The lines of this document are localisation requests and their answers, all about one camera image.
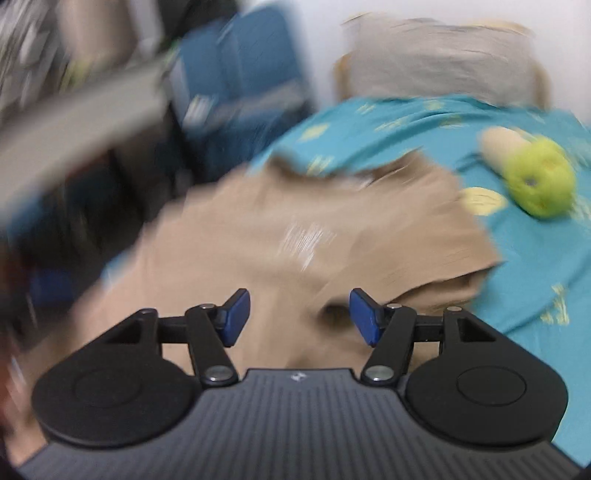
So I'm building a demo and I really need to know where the small white plush doll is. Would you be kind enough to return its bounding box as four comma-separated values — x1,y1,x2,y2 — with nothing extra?
182,95,216,127

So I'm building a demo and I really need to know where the blue fabric chair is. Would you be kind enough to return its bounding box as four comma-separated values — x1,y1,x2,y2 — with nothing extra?
177,4,312,183

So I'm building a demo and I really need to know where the tan printed t-shirt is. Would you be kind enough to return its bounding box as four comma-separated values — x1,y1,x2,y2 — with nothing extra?
19,150,501,386

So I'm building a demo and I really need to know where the grey pillow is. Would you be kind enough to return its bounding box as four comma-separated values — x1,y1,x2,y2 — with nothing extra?
345,13,538,108

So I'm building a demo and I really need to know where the white desk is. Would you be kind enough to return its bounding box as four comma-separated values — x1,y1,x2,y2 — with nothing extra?
1,57,167,217

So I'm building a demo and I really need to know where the teal patterned bed sheet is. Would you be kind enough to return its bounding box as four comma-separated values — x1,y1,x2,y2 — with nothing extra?
245,97,590,463

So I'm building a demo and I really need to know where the green and beige plush toy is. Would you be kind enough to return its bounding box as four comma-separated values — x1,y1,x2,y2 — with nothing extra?
479,126,577,219

